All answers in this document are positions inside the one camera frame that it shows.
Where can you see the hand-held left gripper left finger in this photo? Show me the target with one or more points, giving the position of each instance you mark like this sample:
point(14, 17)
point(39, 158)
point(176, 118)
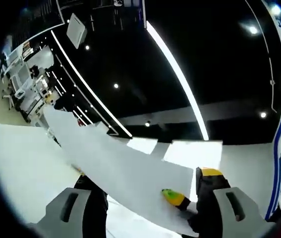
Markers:
point(63, 218)

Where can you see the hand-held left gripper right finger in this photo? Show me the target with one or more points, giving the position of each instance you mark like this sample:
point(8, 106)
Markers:
point(212, 196)

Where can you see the narrow window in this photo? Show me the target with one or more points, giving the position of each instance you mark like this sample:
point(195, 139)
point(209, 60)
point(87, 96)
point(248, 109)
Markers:
point(142, 146)

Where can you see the white table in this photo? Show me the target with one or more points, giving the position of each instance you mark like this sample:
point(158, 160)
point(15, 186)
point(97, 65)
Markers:
point(18, 161)

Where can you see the long ceiling light strip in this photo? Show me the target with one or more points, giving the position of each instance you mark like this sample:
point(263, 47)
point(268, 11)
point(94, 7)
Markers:
point(177, 79)

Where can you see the thin ceiling conduit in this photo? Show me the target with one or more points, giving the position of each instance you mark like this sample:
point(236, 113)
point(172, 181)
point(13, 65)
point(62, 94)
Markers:
point(272, 83)

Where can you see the thin ceiling light strip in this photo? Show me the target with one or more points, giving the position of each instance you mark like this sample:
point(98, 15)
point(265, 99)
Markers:
point(90, 83)

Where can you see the ceiling air conditioner unit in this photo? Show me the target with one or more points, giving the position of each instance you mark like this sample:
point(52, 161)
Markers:
point(77, 31)

